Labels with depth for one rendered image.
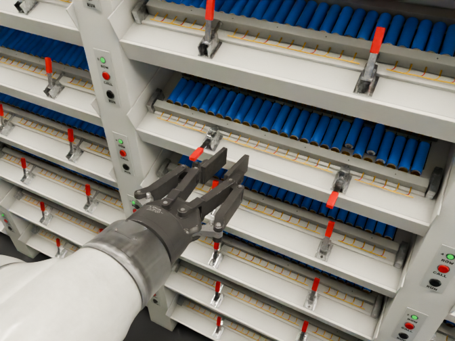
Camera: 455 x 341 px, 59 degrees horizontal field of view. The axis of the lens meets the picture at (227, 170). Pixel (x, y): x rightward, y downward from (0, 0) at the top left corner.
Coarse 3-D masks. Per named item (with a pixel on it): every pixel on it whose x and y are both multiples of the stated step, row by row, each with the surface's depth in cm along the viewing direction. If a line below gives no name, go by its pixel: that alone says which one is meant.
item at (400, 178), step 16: (176, 112) 86; (192, 112) 85; (224, 128) 82; (240, 128) 81; (272, 144) 79; (288, 144) 77; (304, 144) 76; (320, 160) 76; (336, 160) 74; (352, 160) 73; (384, 176) 71; (400, 176) 70; (416, 176) 70
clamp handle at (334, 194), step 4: (340, 180) 72; (336, 184) 71; (340, 184) 71; (336, 188) 70; (340, 188) 70; (332, 192) 69; (336, 192) 69; (332, 196) 69; (336, 196) 69; (328, 200) 68; (332, 200) 68; (336, 200) 69; (328, 204) 67; (332, 204) 67; (332, 208) 68
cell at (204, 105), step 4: (212, 88) 88; (216, 88) 88; (212, 92) 87; (216, 92) 87; (208, 96) 87; (212, 96) 87; (216, 96) 88; (204, 100) 87; (208, 100) 86; (212, 100) 87; (204, 104) 86; (208, 104) 86; (200, 108) 86; (204, 108) 85; (208, 108) 86
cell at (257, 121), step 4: (264, 104) 83; (268, 104) 83; (264, 108) 83; (268, 108) 83; (260, 112) 82; (264, 112) 82; (256, 116) 82; (260, 116) 82; (264, 116) 82; (256, 120) 82; (260, 120) 82; (252, 124) 82; (256, 124) 81; (260, 124) 82
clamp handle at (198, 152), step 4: (208, 136) 80; (208, 140) 81; (204, 144) 80; (208, 144) 80; (200, 148) 78; (204, 148) 79; (196, 152) 78; (200, 152) 78; (192, 156) 77; (196, 156) 77; (192, 160) 77
